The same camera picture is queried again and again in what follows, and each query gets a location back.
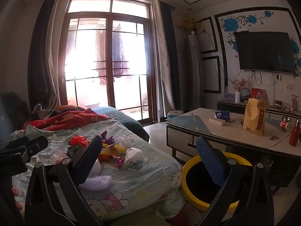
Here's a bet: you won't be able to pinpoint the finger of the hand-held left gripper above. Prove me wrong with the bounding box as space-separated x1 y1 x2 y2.
0 135 49 156
0 154 29 175

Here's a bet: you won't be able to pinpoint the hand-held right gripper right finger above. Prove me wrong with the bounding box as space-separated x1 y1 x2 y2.
195 136 275 226

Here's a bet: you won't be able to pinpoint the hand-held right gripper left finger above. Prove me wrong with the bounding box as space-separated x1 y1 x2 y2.
25 135 104 226

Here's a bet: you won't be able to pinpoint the red snack packet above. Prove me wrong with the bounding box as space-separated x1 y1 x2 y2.
68 135 90 148

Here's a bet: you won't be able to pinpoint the yellow rimmed black trash bin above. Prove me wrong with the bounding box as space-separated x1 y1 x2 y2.
181 153 253 212

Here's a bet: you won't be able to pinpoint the red and white wrapper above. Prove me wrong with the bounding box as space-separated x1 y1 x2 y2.
35 151 71 168

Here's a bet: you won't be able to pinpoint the white plastic bag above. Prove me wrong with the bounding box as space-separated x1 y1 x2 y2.
79 158 112 191

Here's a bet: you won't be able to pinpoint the yellow and white snack packet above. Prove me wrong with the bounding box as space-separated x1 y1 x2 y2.
99 142 125 162

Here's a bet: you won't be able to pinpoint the white foam fruit net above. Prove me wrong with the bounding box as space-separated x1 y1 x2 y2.
116 135 132 150

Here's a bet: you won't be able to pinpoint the white paper cupcake liners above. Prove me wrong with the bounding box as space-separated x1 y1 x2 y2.
125 147 144 167

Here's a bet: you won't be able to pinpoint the person's left hand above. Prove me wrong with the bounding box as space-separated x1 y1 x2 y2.
11 186 24 212

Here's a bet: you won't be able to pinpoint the grey white cloth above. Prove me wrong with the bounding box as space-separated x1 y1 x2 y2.
32 103 59 120

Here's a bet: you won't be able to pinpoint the white and blue coffee table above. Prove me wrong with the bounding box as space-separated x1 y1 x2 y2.
166 108 301 189

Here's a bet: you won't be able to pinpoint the red flowered blanket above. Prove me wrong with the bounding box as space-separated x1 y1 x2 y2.
22 108 111 130

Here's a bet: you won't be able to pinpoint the blue tissue pack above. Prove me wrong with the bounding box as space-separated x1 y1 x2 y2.
214 111 230 122

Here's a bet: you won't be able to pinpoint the dark blue quilted cover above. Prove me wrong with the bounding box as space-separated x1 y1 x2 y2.
92 106 151 142

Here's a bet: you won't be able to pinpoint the light blue cartoon printed blanket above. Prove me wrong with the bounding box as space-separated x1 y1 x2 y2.
0 118 186 220

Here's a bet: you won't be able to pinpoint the light blue small bin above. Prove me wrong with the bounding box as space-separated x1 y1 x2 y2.
167 110 184 120

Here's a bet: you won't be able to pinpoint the gold snack bag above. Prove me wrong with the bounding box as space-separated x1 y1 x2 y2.
243 98 266 137

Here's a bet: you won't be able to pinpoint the white vase with red flowers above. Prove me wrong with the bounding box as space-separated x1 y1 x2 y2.
232 78 248 103

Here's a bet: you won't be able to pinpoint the black and white television cabinet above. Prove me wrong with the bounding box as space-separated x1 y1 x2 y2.
217 99 301 124

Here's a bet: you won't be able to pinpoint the red picture card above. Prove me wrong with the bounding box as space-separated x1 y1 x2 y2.
250 88 267 103

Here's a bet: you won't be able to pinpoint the brown framed glass balcony door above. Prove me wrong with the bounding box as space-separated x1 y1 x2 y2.
58 0 158 123

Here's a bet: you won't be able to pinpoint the red labelled jar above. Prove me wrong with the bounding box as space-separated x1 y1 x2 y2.
280 117 294 131

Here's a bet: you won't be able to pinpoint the red hanging garment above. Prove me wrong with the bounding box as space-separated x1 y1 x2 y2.
94 29 107 86

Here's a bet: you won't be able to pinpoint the red bottle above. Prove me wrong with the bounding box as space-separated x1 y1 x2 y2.
289 120 301 146

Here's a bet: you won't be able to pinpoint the grey standing air conditioner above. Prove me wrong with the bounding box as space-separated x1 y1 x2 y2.
183 34 202 116

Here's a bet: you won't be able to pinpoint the dark blue curtain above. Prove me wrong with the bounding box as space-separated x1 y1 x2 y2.
160 1 182 114
28 0 60 110

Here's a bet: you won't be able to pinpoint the beige curtain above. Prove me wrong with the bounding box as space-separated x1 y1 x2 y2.
46 0 70 110
152 1 176 119

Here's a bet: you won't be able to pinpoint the blue hanging garment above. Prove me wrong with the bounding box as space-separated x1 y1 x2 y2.
112 26 130 78

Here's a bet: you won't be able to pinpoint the dried yellow flower bunch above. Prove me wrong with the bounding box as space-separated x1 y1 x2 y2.
177 19 203 36

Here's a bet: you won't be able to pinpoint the round black ring ornament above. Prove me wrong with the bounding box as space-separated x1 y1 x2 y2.
241 88 252 103

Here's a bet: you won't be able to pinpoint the tangled cables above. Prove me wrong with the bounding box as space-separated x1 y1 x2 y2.
270 101 295 114

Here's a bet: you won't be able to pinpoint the black wall television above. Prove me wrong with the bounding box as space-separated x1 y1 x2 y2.
234 31 297 74

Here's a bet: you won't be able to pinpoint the blue flower wall decal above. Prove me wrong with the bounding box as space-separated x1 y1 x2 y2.
221 11 301 76

